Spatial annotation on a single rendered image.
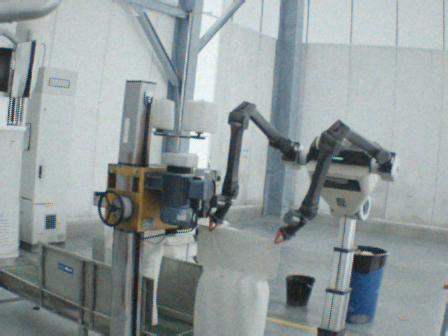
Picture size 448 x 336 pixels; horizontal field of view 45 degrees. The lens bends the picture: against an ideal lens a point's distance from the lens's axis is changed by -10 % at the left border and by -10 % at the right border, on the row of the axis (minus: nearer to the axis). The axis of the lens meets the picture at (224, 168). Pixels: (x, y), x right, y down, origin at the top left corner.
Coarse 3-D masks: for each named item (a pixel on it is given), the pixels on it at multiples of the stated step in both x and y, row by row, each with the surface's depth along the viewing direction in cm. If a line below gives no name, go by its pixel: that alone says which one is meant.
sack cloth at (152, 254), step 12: (108, 228) 354; (108, 240) 348; (144, 240) 336; (156, 240) 333; (108, 252) 345; (144, 252) 331; (156, 252) 333; (144, 264) 331; (156, 264) 337; (156, 276) 340; (156, 288) 342; (156, 312) 342
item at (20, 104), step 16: (16, 112) 531; (0, 128) 506; (16, 128) 523; (0, 144) 511; (16, 144) 528; (0, 160) 513; (16, 160) 530; (0, 176) 515; (16, 176) 532; (0, 192) 517; (16, 192) 533; (0, 208) 518; (16, 208) 535; (0, 224) 519; (16, 224) 536; (0, 240) 520; (16, 240) 537; (0, 256) 522; (16, 256) 539
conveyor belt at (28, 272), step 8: (24, 264) 435; (8, 272) 403; (16, 272) 407; (24, 272) 411; (32, 272) 415; (32, 280) 393; (88, 288) 397; (160, 320) 346; (168, 320) 348; (176, 320) 350; (152, 328) 329; (160, 328) 330; (168, 328) 332; (176, 328) 334; (184, 328) 336; (192, 328) 337
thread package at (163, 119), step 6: (156, 102) 305; (162, 102) 304; (168, 102) 305; (174, 102) 310; (156, 108) 304; (162, 108) 304; (168, 108) 306; (156, 114) 304; (162, 114) 304; (168, 114) 306; (156, 120) 304; (162, 120) 304; (168, 120) 306; (156, 126) 304; (162, 126) 304; (168, 126) 306
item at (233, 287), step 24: (216, 240) 311; (240, 240) 301; (264, 240) 295; (216, 264) 310; (240, 264) 301; (264, 264) 295; (216, 288) 301; (240, 288) 292; (264, 288) 295; (216, 312) 300; (240, 312) 292; (264, 312) 295
